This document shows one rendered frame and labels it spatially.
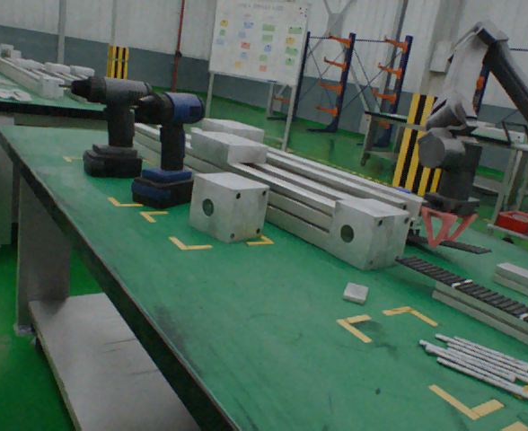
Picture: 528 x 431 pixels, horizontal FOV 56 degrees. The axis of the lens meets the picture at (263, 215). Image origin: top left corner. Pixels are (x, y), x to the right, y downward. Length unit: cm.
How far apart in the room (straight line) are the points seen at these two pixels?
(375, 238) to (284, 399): 41
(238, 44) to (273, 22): 60
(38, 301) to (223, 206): 112
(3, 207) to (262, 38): 489
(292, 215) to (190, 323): 44
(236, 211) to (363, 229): 21
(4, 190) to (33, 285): 82
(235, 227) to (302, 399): 42
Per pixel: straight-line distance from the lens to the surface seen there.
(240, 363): 53
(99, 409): 137
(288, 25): 667
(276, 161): 127
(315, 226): 92
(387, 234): 86
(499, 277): 97
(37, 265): 180
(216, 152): 113
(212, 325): 59
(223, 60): 724
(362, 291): 74
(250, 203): 86
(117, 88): 117
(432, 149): 93
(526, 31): 978
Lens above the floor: 106
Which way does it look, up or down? 16 degrees down
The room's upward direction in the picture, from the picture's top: 10 degrees clockwise
